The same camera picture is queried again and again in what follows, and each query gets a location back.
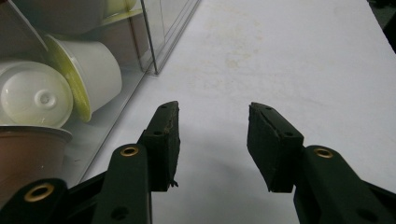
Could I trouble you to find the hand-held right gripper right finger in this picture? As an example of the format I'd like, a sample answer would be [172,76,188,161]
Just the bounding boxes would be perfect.
[247,102,396,224]

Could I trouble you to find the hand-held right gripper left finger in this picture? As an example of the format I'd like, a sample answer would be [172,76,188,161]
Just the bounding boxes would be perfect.
[92,100,182,224]

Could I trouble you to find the clear plastic box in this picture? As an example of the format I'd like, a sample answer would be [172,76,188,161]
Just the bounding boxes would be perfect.
[0,0,202,189]

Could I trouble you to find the pile of coffee capsules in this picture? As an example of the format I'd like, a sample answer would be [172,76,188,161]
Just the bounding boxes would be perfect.
[0,0,145,208]

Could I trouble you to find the white table mat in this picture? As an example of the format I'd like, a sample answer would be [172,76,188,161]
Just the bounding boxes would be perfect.
[78,0,396,224]

